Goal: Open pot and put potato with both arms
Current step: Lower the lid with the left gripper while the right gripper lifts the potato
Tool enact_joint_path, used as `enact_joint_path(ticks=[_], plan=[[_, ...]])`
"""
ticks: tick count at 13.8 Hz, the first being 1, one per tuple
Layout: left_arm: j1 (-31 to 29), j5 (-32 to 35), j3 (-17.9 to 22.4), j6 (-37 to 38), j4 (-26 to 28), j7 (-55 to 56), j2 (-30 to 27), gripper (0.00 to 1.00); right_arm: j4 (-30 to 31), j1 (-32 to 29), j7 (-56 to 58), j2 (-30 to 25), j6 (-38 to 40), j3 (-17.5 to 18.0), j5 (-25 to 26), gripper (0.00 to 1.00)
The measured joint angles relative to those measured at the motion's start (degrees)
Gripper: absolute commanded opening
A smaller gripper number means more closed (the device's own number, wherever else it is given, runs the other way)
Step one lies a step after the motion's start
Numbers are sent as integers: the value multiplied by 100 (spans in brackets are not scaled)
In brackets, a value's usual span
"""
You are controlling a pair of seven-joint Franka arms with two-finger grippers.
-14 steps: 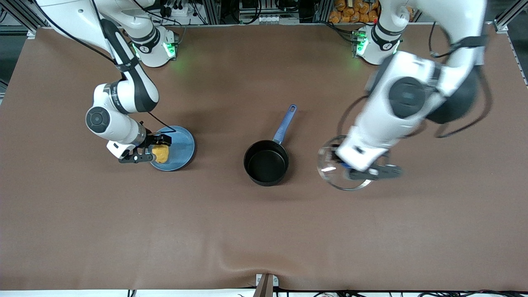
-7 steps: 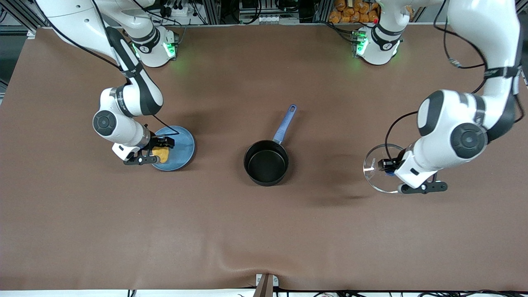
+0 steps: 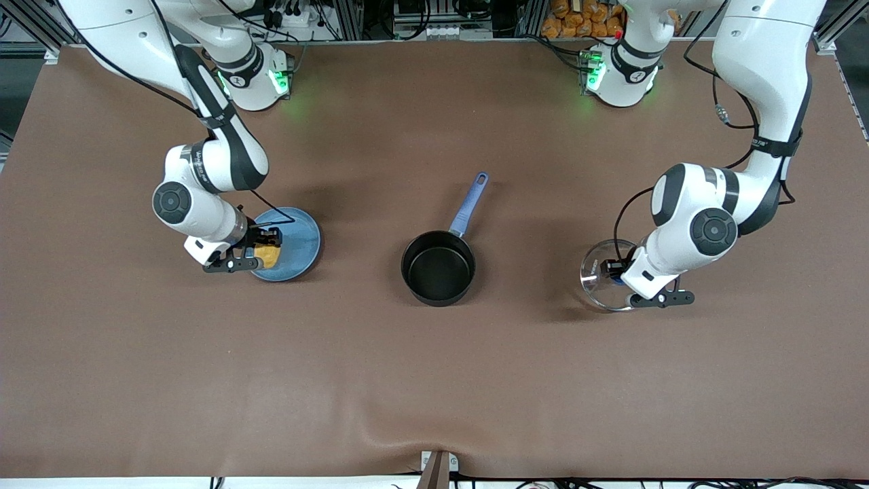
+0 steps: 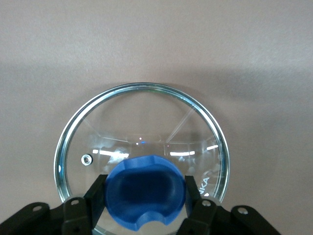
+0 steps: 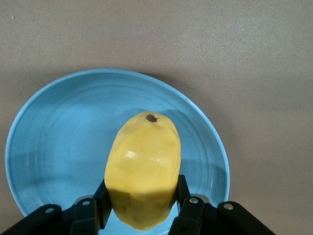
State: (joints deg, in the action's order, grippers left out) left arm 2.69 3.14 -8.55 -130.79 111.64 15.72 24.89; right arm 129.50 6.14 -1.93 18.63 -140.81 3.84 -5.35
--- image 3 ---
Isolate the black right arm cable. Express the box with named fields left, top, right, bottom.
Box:
left=58, top=0, right=296, bottom=228

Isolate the blue round plate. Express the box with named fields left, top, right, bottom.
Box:
left=248, top=206, right=322, bottom=283

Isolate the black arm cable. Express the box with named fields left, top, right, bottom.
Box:
left=613, top=0, right=796, bottom=266
left=58, top=0, right=296, bottom=228

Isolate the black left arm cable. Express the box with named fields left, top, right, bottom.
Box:
left=613, top=0, right=796, bottom=266

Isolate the brown table mat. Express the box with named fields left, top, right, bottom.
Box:
left=0, top=37, right=869, bottom=479

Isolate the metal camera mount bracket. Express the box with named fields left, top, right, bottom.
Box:
left=415, top=450, right=460, bottom=489

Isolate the pile of orange items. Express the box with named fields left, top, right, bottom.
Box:
left=541, top=0, right=682, bottom=39

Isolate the aluminium frame profile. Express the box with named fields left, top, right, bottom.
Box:
left=3, top=0, right=65, bottom=63
left=813, top=0, right=869, bottom=55

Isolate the glass lid with blue knob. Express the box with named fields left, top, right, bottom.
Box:
left=580, top=238, right=642, bottom=312

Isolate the black pot with blue handle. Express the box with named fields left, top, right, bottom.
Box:
left=401, top=172, right=491, bottom=308

